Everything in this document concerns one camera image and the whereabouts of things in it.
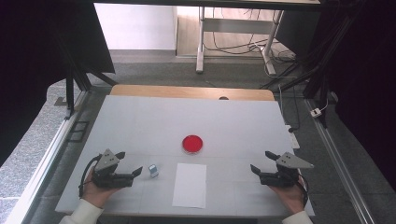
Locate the white metal desk frame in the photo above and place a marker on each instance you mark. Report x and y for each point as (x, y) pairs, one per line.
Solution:
(236, 25)

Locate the white paper sheet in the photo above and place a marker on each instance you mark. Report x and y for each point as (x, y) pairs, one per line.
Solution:
(190, 186)

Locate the black curtain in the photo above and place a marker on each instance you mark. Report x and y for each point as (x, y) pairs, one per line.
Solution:
(367, 77)
(31, 62)

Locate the round red ink pad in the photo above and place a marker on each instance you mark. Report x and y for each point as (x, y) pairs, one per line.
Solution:
(192, 143)

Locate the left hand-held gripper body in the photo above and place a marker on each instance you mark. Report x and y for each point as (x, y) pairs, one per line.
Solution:
(107, 161)

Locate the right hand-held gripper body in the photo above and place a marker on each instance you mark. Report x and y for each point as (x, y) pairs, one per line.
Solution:
(289, 161)

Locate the small white adapter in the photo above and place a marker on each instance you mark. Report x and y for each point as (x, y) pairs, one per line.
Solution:
(316, 112)

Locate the person's right hand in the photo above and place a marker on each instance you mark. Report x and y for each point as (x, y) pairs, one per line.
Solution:
(292, 197)

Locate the aluminium floor rail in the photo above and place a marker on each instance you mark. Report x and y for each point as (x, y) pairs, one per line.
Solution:
(46, 161)
(336, 165)

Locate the white board table cover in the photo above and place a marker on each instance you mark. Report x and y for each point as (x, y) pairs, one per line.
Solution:
(155, 124)

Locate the wooden table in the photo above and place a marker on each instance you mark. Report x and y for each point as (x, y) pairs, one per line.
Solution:
(186, 91)

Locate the black metal stand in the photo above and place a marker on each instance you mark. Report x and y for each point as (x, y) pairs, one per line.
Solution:
(70, 93)
(314, 84)

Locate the person's left hand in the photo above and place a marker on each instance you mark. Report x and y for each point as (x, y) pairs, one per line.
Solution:
(96, 194)

